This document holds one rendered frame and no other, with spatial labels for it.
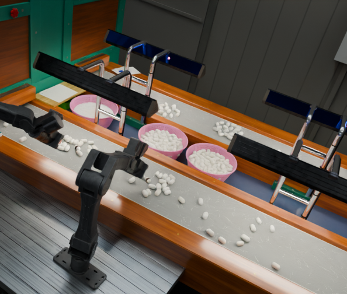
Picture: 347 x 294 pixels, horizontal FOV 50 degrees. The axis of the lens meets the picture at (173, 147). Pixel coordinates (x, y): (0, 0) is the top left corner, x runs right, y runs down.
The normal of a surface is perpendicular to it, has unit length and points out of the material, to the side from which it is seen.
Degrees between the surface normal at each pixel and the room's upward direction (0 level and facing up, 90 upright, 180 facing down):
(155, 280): 0
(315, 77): 90
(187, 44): 90
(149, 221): 0
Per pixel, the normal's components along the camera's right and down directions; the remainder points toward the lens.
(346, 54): -0.51, 0.39
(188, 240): 0.20, -0.81
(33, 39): 0.88, 0.40
